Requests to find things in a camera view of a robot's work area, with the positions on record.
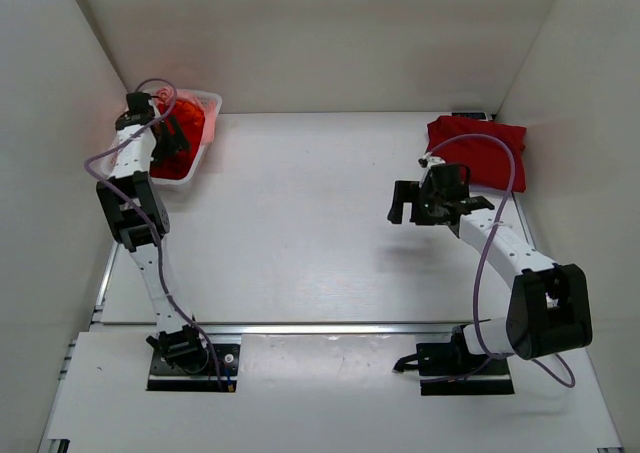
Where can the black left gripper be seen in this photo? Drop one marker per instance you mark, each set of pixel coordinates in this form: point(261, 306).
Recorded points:
point(170, 136)

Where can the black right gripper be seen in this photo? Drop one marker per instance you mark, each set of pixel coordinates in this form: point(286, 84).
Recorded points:
point(413, 204)

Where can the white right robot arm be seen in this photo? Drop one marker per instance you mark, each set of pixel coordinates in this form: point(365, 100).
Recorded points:
point(548, 311)

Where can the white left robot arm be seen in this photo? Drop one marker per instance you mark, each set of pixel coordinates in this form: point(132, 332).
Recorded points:
point(138, 221)

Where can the orange t shirt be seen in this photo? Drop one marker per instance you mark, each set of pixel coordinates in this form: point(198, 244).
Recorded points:
point(192, 119)

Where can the pink t shirt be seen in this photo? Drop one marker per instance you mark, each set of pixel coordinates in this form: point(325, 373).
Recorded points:
point(164, 95)

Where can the folded dark red t shirt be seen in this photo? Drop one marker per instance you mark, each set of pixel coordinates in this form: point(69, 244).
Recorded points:
point(488, 162)

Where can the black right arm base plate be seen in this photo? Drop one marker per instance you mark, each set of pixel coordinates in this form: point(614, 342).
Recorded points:
point(446, 368)

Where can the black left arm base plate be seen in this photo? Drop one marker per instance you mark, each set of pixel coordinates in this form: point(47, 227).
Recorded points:
point(200, 377)

